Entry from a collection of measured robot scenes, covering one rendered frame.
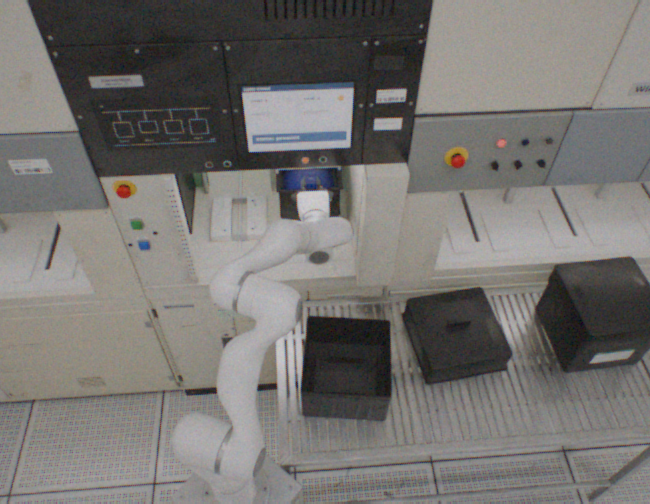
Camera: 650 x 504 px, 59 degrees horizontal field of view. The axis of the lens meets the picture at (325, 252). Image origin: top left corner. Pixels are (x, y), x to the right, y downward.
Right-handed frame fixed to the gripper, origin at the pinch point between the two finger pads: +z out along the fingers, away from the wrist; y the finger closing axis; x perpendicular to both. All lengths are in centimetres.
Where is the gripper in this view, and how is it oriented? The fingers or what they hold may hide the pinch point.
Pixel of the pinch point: (311, 184)
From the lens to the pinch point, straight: 191.2
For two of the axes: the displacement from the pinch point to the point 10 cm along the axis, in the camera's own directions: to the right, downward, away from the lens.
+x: 0.1, -6.3, -7.7
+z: -0.9, -7.7, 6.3
